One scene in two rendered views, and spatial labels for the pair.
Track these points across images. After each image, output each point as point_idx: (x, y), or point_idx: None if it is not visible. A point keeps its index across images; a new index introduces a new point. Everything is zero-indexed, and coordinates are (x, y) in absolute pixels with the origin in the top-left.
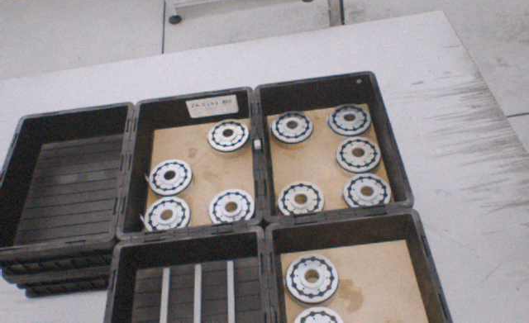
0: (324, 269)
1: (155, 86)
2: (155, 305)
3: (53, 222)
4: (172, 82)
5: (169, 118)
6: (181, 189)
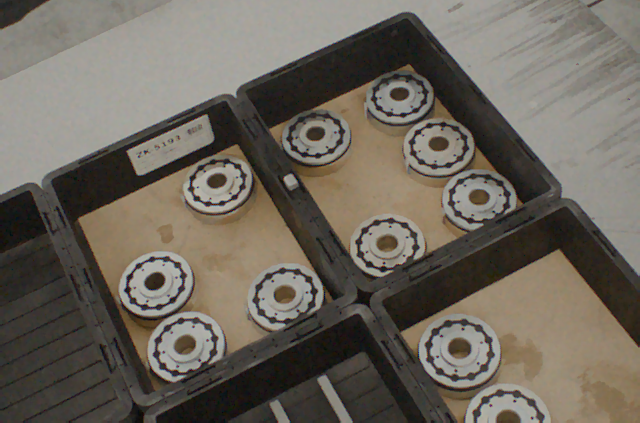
0: (472, 332)
1: (11, 144)
2: None
3: None
4: (39, 128)
5: (101, 189)
6: (186, 297)
